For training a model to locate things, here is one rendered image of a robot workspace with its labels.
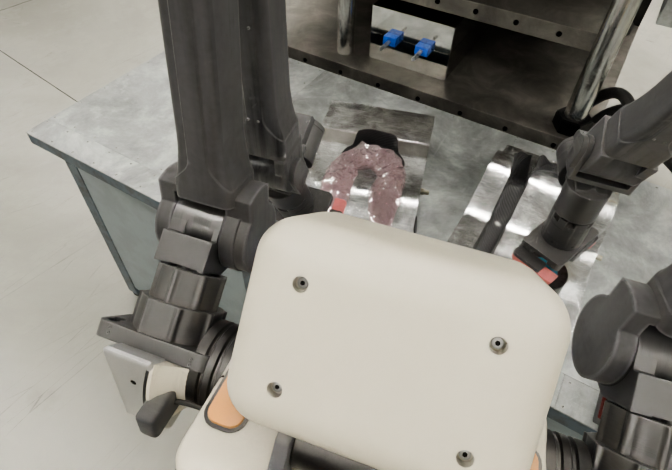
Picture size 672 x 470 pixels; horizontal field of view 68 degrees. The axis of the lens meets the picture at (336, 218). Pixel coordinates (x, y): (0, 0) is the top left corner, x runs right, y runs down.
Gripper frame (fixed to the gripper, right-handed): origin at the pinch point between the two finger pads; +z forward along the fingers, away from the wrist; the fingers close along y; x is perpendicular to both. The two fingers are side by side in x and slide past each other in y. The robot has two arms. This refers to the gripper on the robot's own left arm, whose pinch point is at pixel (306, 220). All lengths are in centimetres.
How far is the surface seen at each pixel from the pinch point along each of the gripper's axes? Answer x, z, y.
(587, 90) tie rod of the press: -63, 40, -49
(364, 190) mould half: -13.9, 18.3, -4.7
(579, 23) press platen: -78, 35, -42
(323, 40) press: -78, 63, 33
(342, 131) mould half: -29.0, 24.8, 5.9
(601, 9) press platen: -88, 40, -48
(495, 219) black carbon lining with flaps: -15.8, 20.8, -32.3
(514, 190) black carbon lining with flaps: -23.1, 20.9, -34.6
